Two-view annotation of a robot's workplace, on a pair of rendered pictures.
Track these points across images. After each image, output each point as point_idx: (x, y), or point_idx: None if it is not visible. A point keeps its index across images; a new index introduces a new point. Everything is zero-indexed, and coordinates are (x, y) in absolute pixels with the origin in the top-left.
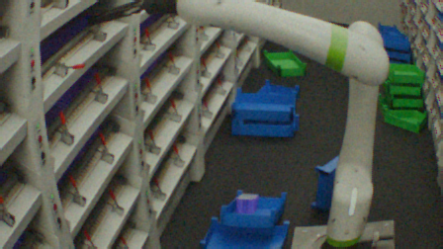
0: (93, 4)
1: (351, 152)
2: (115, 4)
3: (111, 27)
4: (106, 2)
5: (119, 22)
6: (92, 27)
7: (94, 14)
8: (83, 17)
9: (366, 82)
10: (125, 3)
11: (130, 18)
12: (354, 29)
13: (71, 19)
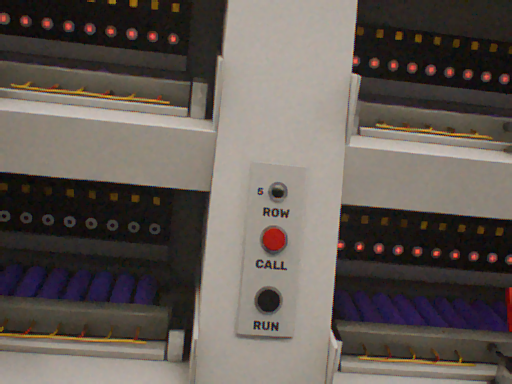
0: (197, 260)
1: None
2: (200, 285)
3: (105, 366)
4: (201, 266)
5: (179, 374)
6: (2, 307)
7: (193, 303)
8: (99, 277)
9: None
10: (201, 292)
11: (190, 376)
12: None
13: (55, 258)
